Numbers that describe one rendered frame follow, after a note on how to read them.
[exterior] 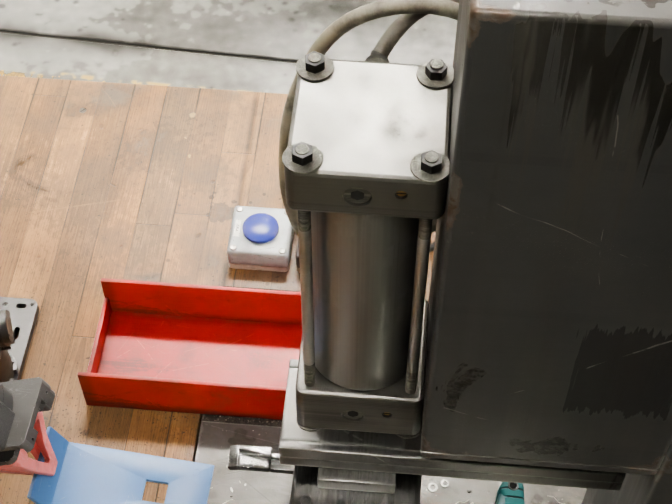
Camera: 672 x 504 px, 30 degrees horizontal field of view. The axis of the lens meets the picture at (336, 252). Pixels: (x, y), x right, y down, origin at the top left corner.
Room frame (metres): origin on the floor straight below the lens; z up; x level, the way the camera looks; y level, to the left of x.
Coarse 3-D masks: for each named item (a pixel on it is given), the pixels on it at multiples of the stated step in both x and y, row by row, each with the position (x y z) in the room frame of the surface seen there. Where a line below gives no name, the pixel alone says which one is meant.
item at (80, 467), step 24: (48, 432) 0.55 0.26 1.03; (72, 456) 0.54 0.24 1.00; (96, 456) 0.54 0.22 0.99; (120, 456) 0.54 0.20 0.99; (144, 456) 0.54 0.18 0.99; (48, 480) 0.51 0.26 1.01; (72, 480) 0.52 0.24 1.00; (96, 480) 0.52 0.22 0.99; (120, 480) 0.52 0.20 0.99; (144, 480) 0.52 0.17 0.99; (168, 480) 0.52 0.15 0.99; (192, 480) 0.52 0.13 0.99
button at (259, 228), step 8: (256, 216) 0.87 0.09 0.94; (264, 216) 0.87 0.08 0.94; (272, 216) 0.87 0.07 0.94; (248, 224) 0.86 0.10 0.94; (256, 224) 0.85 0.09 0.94; (264, 224) 0.85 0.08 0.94; (272, 224) 0.86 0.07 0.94; (248, 232) 0.84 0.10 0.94; (256, 232) 0.84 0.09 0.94; (264, 232) 0.84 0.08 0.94; (272, 232) 0.84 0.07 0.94; (256, 240) 0.83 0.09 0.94; (264, 240) 0.83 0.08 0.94
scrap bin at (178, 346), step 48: (144, 288) 0.76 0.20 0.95; (192, 288) 0.75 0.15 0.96; (240, 288) 0.75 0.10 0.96; (96, 336) 0.71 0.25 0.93; (144, 336) 0.73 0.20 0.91; (192, 336) 0.73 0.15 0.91; (240, 336) 0.73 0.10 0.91; (288, 336) 0.73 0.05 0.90; (96, 384) 0.65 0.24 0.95; (144, 384) 0.64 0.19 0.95; (192, 384) 0.64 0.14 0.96; (240, 384) 0.64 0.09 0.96
